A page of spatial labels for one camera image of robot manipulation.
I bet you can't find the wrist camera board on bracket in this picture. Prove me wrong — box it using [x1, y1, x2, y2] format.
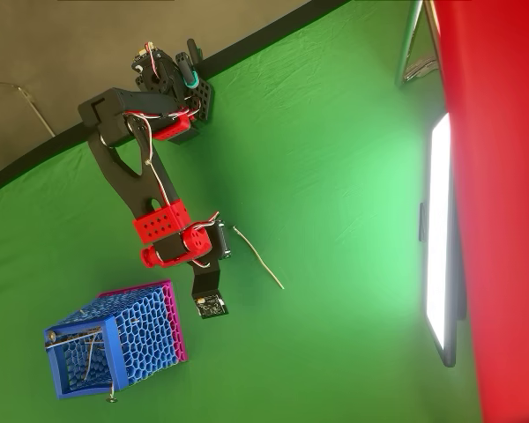
[190, 259, 229, 319]

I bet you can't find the blue honeycomb mesh basket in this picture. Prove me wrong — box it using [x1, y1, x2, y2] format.
[43, 285, 182, 400]

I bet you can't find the red fabric sheet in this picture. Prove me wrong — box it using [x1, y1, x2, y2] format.
[431, 0, 529, 423]

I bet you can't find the thin beige stick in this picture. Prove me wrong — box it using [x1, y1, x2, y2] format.
[231, 225, 287, 291]

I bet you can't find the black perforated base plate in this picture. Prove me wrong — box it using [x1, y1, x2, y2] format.
[189, 78, 216, 124]

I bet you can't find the bright LED light panel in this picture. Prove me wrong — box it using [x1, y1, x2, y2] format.
[418, 112, 468, 369]

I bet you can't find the silver metal stand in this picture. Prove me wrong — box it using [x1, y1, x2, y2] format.
[394, 0, 442, 92]

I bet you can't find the thin grey floor cable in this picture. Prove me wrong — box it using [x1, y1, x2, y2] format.
[0, 80, 57, 138]

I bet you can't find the black and teal clamp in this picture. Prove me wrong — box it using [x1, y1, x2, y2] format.
[175, 38, 204, 92]

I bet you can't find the green cloth with black border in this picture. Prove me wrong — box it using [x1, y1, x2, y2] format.
[0, 0, 484, 423]

